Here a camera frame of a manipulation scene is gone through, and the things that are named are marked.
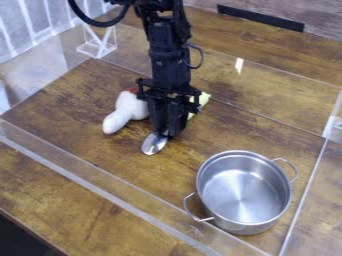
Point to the stainless steel pot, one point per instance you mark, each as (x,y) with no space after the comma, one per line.
(243,191)

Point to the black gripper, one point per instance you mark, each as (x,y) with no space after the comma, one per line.
(170,85)

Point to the black strip on wall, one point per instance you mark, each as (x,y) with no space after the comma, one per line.
(261,18)

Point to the green handled metal spoon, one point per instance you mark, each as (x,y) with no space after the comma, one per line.
(156,139)

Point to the white toy mushroom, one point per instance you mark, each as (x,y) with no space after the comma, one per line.
(130,108)

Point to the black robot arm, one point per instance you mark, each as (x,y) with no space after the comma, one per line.
(164,23)

